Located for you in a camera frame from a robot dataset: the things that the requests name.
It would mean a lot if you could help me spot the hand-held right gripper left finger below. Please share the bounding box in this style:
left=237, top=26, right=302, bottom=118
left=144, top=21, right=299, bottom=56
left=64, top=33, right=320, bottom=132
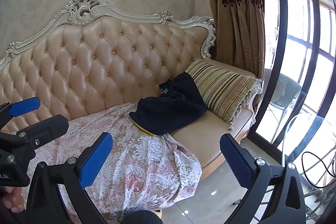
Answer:
left=25, top=132, right=114, bottom=224

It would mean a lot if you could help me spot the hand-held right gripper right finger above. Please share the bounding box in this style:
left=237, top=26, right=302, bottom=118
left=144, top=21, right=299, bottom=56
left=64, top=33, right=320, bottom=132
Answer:
left=219, top=133, right=307, bottom=224

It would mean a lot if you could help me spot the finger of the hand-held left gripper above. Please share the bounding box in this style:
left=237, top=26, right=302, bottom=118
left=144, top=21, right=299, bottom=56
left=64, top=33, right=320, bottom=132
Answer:
left=0, top=97, right=41, bottom=132
left=10, top=114, right=70, bottom=153

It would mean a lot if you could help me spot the navy garment with yellow marks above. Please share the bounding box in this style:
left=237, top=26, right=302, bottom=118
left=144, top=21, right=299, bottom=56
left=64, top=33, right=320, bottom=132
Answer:
left=129, top=73, right=208, bottom=136

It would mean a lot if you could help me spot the person's left hand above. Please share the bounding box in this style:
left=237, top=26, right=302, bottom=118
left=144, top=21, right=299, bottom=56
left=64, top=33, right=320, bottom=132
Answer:
left=0, top=185, right=27, bottom=214

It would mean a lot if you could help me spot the pink floral blanket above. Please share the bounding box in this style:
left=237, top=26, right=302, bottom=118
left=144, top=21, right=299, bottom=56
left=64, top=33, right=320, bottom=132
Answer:
left=34, top=102, right=202, bottom=224

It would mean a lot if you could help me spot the striped fringed pillow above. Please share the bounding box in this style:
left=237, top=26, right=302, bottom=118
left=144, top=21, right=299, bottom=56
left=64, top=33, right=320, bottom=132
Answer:
left=185, top=58, right=263, bottom=130

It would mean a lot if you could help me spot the person's dark trouser leg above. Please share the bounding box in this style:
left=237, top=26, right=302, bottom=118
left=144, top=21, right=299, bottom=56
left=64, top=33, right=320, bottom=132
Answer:
left=123, top=210, right=163, bottom=224

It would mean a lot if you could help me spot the grey wicker chair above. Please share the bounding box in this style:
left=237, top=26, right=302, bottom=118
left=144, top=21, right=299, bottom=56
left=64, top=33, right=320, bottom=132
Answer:
left=264, top=68, right=302, bottom=109

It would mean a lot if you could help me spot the round glass table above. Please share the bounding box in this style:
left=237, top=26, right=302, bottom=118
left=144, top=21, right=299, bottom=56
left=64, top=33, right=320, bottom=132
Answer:
left=281, top=112, right=336, bottom=214

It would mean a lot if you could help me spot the beige tufted leather sofa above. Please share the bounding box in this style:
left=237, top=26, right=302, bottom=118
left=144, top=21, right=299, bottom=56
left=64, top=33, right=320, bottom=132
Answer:
left=0, top=0, right=263, bottom=180

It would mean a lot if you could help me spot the brown patterned curtain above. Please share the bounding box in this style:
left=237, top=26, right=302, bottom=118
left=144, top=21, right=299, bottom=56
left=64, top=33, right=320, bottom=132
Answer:
left=206, top=0, right=265, bottom=80

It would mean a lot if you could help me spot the black cable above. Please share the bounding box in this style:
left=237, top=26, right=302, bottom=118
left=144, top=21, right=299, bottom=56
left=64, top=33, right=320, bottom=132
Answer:
left=301, top=152, right=336, bottom=189

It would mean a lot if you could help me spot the black glass door frame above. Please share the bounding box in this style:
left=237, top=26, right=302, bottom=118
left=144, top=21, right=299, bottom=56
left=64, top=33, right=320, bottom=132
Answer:
left=247, top=0, right=336, bottom=156

